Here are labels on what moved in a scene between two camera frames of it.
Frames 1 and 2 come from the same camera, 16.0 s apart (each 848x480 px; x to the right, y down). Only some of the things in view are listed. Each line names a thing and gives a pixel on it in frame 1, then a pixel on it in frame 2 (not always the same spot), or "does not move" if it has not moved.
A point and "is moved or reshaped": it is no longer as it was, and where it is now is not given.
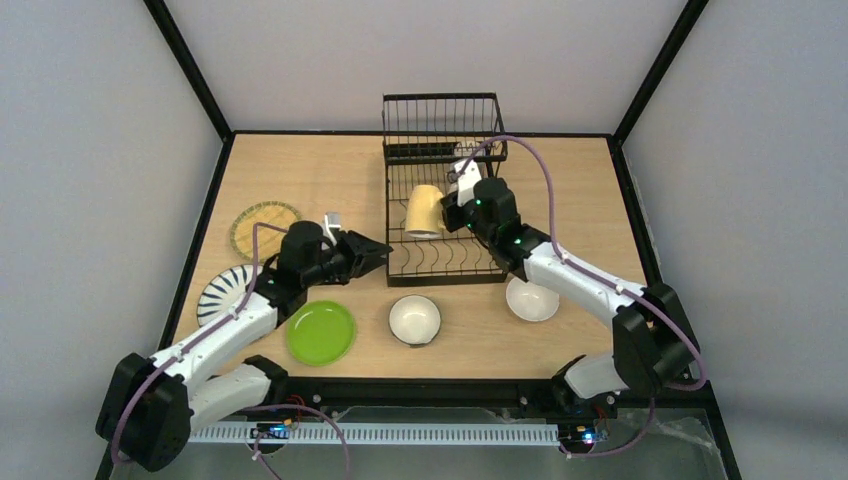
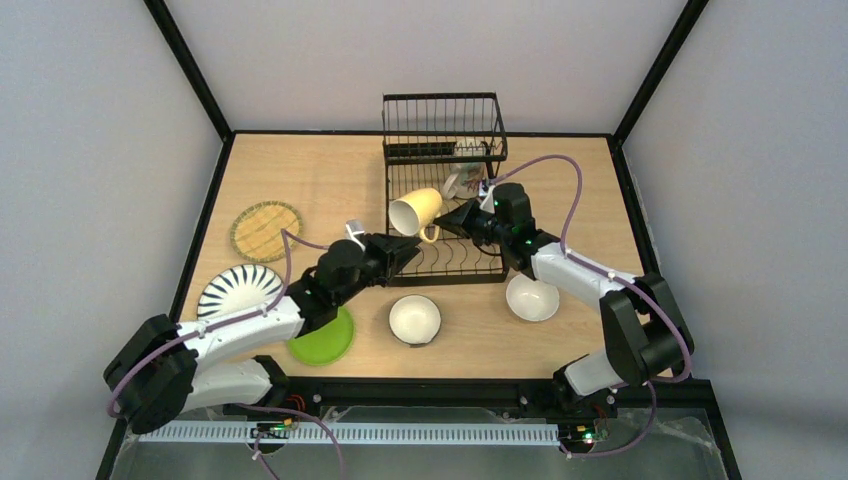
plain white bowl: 530,301 does not move
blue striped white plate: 222,291 does not move
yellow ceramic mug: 424,212 is moved or reshaped
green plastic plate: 321,333 does not move
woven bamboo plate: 269,241 does not move
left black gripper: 348,255 -> 388,255
